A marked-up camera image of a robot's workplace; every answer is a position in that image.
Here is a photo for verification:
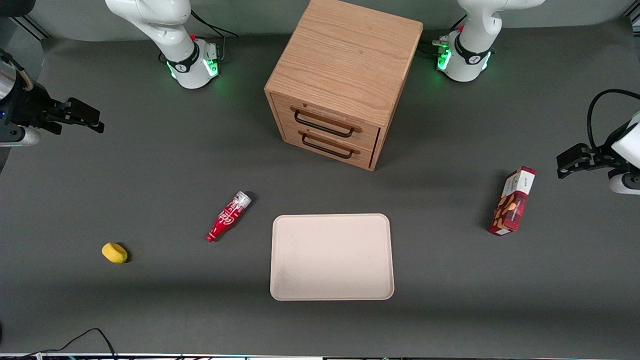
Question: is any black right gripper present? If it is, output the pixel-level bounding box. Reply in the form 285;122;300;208
0;75;106;146

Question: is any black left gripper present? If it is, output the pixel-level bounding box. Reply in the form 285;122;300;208
556;122;633;180

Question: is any red coke bottle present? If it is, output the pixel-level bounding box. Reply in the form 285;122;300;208
205;190;253;244

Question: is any beige plastic tray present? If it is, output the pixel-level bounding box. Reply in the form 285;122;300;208
269;213;396;302

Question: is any red snack box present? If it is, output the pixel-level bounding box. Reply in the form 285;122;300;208
488;166;537;237

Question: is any yellow sponge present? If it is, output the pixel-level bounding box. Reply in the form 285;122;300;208
101;242;129;265

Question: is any wooden drawer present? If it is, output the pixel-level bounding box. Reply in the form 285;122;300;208
281;123;377;169
273;93;382;152

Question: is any wooden drawer cabinet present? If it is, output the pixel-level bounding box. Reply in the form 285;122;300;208
264;0;425;172

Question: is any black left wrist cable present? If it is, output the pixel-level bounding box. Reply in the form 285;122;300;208
587;88;640;151

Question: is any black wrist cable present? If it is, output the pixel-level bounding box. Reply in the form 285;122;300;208
587;88;640;151
0;49;35;92

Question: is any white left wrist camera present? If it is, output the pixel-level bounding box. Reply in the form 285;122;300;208
608;169;640;196

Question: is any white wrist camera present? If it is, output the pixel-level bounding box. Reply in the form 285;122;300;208
0;126;41;148
608;169;640;196

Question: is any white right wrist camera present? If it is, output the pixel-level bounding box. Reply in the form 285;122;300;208
0;126;41;148

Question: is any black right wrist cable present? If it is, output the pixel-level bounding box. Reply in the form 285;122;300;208
0;49;35;92

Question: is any black right arm base cable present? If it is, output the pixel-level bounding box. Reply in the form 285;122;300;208
189;9;241;63

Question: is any black arm base cable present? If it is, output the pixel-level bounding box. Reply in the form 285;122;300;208
189;9;241;63
419;14;469;60

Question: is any black left arm base cable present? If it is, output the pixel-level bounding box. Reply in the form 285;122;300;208
419;14;469;60

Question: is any thin black table cable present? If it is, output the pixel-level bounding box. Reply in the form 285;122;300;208
0;327;119;360

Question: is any black metal drawer handle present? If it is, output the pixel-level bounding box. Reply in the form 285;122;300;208
301;132;355;160
293;109;356;139

